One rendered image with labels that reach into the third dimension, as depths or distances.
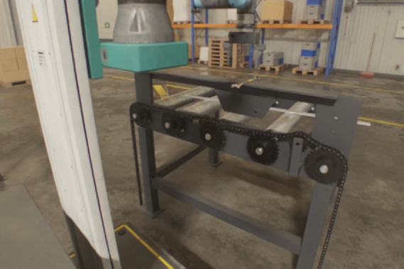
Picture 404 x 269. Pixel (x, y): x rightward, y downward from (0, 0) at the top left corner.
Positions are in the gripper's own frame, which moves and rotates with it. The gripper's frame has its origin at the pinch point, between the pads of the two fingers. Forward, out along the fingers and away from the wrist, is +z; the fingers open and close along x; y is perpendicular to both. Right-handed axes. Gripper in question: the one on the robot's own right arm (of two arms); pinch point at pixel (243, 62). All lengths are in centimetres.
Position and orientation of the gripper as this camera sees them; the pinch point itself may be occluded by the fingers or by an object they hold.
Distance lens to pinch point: 114.9
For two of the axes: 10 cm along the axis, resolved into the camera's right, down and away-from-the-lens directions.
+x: 8.2, 1.9, -5.3
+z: 0.0, 9.4, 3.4
